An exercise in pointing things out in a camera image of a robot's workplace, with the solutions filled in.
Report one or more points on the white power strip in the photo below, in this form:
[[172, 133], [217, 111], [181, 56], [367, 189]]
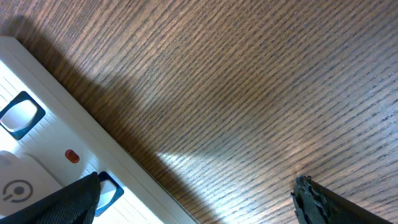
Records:
[[41, 119]]

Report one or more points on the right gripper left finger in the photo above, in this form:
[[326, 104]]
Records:
[[73, 204]]

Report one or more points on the white plug adapter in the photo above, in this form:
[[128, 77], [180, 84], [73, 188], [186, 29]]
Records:
[[23, 182]]

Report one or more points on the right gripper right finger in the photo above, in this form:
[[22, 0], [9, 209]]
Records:
[[315, 204]]

